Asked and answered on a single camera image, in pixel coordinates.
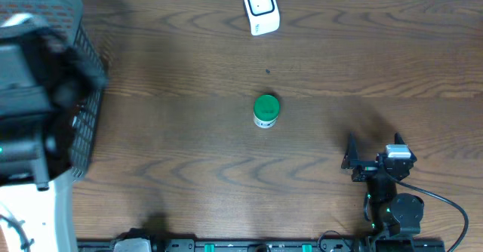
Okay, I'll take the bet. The green lid seasoning jar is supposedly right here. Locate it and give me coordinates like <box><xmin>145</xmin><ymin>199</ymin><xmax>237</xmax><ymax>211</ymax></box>
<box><xmin>253</xmin><ymin>94</ymin><xmax>281</xmax><ymax>128</ymax></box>

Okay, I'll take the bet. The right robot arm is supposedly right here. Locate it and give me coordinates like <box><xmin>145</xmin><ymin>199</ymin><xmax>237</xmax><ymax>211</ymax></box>
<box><xmin>341</xmin><ymin>134</ymin><xmax>424</xmax><ymax>251</ymax></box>

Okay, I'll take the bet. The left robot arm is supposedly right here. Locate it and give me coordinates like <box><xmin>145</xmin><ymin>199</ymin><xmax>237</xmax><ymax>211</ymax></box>
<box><xmin>1</xmin><ymin>13</ymin><xmax>107</xmax><ymax>251</ymax></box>

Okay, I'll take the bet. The white barcode scanner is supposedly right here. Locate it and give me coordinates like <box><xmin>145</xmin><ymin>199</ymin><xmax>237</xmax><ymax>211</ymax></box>
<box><xmin>244</xmin><ymin>0</ymin><xmax>280</xmax><ymax>36</ymax></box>

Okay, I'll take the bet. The grey plastic mesh basket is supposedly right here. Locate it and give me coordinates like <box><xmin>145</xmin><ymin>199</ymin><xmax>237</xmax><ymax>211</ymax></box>
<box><xmin>1</xmin><ymin>0</ymin><xmax>106</xmax><ymax>180</ymax></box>

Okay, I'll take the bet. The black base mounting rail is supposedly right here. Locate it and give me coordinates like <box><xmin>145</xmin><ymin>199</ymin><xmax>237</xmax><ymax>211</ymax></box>
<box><xmin>77</xmin><ymin>229</ymin><xmax>445</xmax><ymax>252</ymax></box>

